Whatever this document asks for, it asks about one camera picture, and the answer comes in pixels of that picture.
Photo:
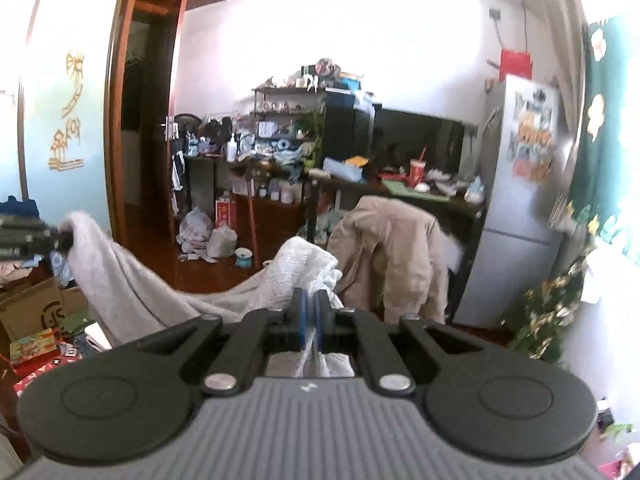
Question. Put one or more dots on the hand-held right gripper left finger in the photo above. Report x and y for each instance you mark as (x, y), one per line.
(298, 320)

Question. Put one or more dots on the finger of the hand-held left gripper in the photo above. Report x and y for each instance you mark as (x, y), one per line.
(35, 237)

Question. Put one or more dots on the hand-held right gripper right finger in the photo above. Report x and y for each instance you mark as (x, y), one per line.
(321, 320)

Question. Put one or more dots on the grey polo shirt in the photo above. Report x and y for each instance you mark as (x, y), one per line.
(130, 285)

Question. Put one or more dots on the cardboard box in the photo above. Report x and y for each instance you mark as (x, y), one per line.
(35, 310)

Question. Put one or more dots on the blue pet bowl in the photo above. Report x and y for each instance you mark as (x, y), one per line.
(245, 258)

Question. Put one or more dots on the red broom stick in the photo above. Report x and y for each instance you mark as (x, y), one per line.
(252, 230)

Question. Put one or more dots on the beige jacket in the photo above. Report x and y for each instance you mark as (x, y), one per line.
(395, 250)

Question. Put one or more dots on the pale plastic bag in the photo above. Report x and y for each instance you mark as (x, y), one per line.
(222, 244)

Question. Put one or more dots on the black desk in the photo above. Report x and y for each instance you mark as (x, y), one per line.
(311, 210)

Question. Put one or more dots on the red carton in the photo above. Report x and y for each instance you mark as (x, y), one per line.
(225, 215)

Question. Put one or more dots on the white printed plastic bag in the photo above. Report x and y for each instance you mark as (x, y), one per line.
(195, 232)

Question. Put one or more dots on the wooden door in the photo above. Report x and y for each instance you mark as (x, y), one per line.
(117, 110)

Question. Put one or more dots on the red paper cup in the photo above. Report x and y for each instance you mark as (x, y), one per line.
(416, 174)

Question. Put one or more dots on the frosted sliding door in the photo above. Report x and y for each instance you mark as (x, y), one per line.
(60, 60)

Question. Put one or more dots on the white pump bottle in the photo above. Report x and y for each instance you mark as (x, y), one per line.
(231, 150)

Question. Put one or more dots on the black computer tower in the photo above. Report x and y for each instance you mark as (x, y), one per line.
(347, 125)

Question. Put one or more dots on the black monitor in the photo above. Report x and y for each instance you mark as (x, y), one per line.
(420, 135)

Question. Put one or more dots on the silver refrigerator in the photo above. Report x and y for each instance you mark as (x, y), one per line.
(515, 200)

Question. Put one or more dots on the small Christmas tree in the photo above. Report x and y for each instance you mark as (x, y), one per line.
(550, 305)

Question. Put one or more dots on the colourful fridge magnets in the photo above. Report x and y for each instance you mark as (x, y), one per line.
(535, 135)

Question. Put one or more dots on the red bag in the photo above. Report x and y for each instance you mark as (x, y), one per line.
(516, 64)

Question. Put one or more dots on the green printed curtain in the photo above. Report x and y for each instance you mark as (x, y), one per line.
(610, 135)

